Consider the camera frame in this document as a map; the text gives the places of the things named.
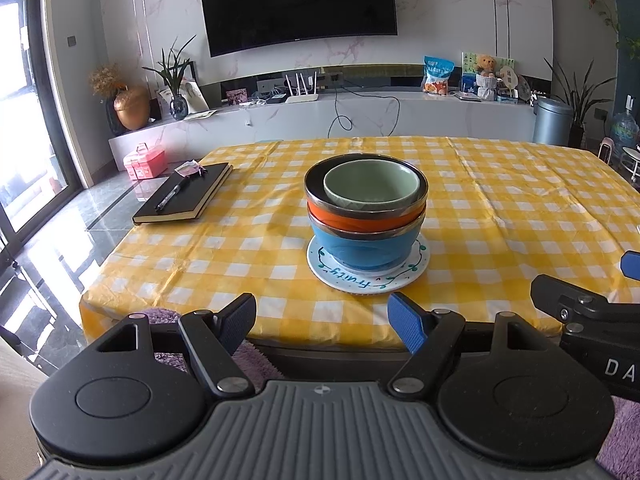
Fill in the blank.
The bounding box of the white sketch card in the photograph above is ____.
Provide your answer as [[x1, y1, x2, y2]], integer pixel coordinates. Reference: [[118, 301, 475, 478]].
[[180, 79, 211, 113]]

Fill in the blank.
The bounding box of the dark-framed glass door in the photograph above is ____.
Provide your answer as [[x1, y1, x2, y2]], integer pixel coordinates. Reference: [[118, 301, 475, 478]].
[[0, 0, 76, 261]]

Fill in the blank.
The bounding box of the orange steel-lined bowl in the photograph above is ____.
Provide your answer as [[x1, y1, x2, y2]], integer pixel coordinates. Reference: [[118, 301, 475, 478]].
[[304, 154, 429, 233]]

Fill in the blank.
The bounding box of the plant in glass vase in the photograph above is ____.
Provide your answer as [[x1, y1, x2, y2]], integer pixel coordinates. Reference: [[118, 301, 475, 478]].
[[141, 35, 197, 121]]

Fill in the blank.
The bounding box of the green painted picture board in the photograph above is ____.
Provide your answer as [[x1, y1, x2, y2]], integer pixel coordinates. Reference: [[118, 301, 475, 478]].
[[461, 51, 516, 92]]

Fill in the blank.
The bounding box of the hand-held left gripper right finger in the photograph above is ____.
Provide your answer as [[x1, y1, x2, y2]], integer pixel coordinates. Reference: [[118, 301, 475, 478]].
[[387, 292, 551, 397]]

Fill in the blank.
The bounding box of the dried flower bunch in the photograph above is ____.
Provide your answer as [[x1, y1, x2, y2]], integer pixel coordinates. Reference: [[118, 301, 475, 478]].
[[89, 62, 123, 98]]

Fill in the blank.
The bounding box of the white router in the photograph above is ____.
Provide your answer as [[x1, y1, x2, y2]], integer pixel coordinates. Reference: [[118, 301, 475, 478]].
[[284, 72, 321, 104]]

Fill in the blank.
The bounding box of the yellow checked tablecloth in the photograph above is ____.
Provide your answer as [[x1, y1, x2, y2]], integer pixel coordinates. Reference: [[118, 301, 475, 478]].
[[80, 136, 640, 351]]

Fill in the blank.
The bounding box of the pink storage box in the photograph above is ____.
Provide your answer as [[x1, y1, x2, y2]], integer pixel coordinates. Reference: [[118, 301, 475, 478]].
[[123, 143, 167, 181]]

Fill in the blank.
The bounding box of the purple fluffy cloth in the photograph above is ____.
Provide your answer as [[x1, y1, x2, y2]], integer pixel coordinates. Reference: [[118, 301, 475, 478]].
[[145, 307, 640, 480]]

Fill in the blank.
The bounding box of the potted long-leaf plant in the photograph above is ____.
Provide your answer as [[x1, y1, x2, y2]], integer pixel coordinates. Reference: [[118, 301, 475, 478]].
[[544, 57, 617, 148]]

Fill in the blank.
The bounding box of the round paper fan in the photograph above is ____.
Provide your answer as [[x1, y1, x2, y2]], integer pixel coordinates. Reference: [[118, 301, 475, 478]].
[[497, 65, 518, 98]]

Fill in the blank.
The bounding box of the green ceramic bowl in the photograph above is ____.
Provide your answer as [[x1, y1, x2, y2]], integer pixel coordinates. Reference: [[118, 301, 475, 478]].
[[323, 160, 421, 211]]

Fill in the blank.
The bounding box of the grey metal trash can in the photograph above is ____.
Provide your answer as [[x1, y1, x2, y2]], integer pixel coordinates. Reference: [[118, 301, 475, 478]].
[[531, 96, 574, 146]]

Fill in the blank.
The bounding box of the black wall television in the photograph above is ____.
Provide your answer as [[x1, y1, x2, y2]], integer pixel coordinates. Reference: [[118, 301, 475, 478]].
[[198, 0, 398, 58]]

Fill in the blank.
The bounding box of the blue steel-lined bowl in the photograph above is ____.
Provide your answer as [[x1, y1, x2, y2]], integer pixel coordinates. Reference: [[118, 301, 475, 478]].
[[309, 210, 426, 270]]

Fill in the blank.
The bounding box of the teddy bear in white wrap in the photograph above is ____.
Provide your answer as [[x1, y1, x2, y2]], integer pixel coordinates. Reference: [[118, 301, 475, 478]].
[[472, 55, 501, 101]]

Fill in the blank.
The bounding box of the black cable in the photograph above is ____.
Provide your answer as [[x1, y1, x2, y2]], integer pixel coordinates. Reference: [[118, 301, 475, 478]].
[[327, 87, 401, 137]]

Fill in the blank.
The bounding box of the white marble cabinet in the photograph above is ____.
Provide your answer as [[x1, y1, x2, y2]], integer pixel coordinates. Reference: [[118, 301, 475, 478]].
[[107, 91, 538, 176]]

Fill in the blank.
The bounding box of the white round stand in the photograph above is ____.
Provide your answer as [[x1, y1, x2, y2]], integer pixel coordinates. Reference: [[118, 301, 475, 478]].
[[620, 145, 640, 183]]

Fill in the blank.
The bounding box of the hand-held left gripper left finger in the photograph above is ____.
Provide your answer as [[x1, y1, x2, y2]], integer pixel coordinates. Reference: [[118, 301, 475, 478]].
[[94, 292, 257, 400]]

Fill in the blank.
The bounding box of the blue water bottle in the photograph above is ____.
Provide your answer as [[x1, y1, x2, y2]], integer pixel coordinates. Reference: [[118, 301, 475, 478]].
[[611, 95, 638, 148]]

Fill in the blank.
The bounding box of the white fruit-painted plate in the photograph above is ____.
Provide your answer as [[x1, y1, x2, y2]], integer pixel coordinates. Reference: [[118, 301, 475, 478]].
[[306, 232, 431, 293]]

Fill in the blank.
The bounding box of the blue snack bag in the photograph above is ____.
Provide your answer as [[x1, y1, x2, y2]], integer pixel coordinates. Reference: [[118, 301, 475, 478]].
[[422, 56, 456, 96]]

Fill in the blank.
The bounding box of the black notebook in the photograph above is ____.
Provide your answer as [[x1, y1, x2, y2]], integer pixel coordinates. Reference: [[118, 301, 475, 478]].
[[132, 162, 233, 225]]

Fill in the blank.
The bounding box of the gold acorn-shaped vase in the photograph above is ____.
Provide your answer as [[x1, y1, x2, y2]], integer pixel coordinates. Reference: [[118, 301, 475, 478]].
[[113, 85, 151, 132]]

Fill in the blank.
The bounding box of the black pen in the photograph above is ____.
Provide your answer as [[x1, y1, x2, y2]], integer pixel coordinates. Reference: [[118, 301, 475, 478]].
[[155, 180, 188, 212]]

